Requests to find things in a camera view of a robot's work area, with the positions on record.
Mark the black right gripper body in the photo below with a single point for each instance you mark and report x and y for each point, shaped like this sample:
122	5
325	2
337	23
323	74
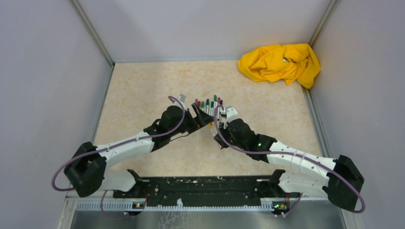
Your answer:
226	134

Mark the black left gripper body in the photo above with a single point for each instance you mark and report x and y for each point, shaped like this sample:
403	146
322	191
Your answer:
191	124

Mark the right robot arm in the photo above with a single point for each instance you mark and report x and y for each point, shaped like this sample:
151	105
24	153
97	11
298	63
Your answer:
337	179

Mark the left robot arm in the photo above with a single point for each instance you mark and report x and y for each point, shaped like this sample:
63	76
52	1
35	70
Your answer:
89	172

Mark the yellow cloth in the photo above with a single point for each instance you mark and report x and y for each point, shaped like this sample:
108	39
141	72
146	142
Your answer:
289	63

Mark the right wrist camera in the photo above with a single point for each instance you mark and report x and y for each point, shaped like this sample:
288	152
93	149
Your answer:
230	114

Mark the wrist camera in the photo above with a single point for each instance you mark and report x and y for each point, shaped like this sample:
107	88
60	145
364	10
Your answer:
181	98
230	114

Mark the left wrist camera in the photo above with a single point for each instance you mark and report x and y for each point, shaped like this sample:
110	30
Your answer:
181	98

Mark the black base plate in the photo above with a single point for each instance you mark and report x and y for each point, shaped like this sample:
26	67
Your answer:
207	191

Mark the aluminium frame rail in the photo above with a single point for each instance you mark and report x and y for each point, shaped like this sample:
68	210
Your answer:
298	211

